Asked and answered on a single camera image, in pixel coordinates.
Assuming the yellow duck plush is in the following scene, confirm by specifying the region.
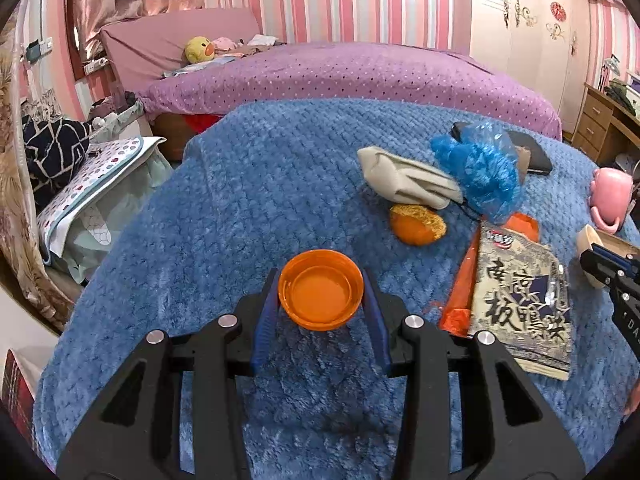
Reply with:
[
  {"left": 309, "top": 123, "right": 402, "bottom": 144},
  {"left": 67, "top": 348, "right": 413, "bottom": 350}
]
[{"left": 184, "top": 36, "right": 216, "bottom": 65}]

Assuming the beige floral curtain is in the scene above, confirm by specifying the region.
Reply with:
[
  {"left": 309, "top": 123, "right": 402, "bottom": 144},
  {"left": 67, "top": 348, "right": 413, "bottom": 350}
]
[{"left": 0, "top": 25, "right": 76, "bottom": 331}]

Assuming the small orange peel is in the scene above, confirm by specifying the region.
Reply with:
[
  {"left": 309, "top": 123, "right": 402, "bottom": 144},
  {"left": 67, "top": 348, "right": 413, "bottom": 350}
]
[{"left": 390, "top": 203, "right": 448, "bottom": 247}]

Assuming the pink steel-lined mug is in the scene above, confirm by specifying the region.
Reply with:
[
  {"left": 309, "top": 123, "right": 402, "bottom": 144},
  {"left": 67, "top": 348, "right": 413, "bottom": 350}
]
[{"left": 589, "top": 167, "right": 633, "bottom": 233}]

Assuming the blue plastic bag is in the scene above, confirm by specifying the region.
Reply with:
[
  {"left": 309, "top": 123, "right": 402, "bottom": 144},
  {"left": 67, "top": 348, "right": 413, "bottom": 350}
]
[{"left": 431, "top": 122, "right": 521, "bottom": 223}]

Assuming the dark patterned cloth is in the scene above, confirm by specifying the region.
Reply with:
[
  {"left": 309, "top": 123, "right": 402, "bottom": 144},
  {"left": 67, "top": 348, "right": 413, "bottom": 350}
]
[{"left": 22, "top": 115, "right": 93, "bottom": 208}]

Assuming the orange plastic bowl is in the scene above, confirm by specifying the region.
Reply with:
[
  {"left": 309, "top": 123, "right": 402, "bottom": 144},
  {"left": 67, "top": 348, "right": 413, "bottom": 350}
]
[{"left": 278, "top": 250, "right": 365, "bottom": 332}]

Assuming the orange plastic wrapper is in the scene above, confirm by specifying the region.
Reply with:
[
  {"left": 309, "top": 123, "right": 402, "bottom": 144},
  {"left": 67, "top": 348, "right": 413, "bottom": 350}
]
[{"left": 440, "top": 212, "right": 541, "bottom": 336}]

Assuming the cream wardrobe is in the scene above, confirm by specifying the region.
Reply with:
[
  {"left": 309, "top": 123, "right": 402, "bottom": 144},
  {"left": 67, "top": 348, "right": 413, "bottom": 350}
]
[{"left": 470, "top": 0, "right": 591, "bottom": 133}]

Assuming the red plaid bag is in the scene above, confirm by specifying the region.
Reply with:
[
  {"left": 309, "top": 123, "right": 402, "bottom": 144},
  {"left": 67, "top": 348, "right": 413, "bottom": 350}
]
[{"left": 0, "top": 350, "right": 38, "bottom": 456}]

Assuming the round cardboard tube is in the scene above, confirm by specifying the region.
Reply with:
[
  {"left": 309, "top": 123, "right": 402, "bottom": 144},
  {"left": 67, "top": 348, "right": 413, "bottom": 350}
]
[{"left": 515, "top": 145, "right": 533, "bottom": 186}]

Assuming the pink covered headboard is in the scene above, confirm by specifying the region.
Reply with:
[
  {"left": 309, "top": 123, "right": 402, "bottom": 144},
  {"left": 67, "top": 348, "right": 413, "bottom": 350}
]
[{"left": 100, "top": 7, "right": 261, "bottom": 93}]

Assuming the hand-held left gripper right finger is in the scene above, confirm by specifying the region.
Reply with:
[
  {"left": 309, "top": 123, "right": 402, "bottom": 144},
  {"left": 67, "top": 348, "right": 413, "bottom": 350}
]
[{"left": 361, "top": 269, "right": 586, "bottom": 480}]

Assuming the desk lamp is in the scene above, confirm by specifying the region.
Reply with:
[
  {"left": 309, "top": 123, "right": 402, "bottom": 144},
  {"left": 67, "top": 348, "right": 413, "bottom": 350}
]
[{"left": 600, "top": 55, "right": 621, "bottom": 86}]

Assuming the wooden desk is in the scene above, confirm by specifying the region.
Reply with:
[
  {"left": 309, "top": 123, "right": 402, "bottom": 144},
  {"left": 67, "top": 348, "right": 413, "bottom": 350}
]
[{"left": 571, "top": 84, "right": 640, "bottom": 161}]

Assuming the black phone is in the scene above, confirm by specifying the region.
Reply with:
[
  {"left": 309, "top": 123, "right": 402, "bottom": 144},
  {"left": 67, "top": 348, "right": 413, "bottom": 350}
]
[{"left": 450, "top": 121, "right": 553, "bottom": 176}]

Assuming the purple dotted bed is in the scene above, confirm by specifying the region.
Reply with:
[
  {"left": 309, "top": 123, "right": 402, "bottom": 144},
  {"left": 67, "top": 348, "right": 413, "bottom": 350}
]
[{"left": 137, "top": 42, "right": 563, "bottom": 141}]

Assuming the pink clothes pile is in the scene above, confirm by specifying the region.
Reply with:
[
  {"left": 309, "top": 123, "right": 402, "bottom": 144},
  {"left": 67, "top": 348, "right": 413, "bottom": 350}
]
[{"left": 212, "top": 35, "right": 286, "bottom": 58}]

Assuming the dotted storage bag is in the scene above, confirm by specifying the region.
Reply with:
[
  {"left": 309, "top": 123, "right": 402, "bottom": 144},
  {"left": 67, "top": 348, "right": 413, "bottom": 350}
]
[{"left": 37, "top": 136, "right": 166, "bottom": 281}]

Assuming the white round cup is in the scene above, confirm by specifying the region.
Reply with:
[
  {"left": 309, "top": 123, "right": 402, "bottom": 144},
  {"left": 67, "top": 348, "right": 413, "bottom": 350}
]
[{"left": 576, "top": 224, "right": 608, "bottom": 288}]

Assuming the beige cloth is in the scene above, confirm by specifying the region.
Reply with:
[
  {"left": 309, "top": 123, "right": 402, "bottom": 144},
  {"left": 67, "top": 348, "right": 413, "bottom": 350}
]
[{"left": 357, "top": 146, "right": 466, "bottom": 211}]

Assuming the blue fleece blanket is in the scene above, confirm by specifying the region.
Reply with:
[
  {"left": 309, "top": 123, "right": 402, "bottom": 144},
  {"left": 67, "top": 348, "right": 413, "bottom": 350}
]
[{"left": 32, "top": 97, "right": 640, "bottom": 480}]

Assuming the printed snack packet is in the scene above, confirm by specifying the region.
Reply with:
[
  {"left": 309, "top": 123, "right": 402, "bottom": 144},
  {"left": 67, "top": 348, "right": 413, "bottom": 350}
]
[{"left": 467, "top": 227, "right": 573, "bottom": 381}]

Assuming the pink satin curtain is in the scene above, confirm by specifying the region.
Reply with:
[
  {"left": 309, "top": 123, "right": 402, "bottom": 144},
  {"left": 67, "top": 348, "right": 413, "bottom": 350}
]
[{"left": 67, "top": 0, "right": 206, "bottom": 56}]

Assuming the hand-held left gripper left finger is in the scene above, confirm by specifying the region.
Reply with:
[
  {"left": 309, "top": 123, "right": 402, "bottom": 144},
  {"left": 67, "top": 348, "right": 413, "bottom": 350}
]
[{"left": 56, "top": 267, "right": 281, "bottom": 480}]

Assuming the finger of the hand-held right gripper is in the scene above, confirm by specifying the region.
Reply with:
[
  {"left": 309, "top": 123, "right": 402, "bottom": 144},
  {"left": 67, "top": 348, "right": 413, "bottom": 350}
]
[
  {"left": 580, "top": 249, "right": 626, "bottom": 288},
  {"left": 592, "top": 244, "right": 640, "bottom": 268}
]

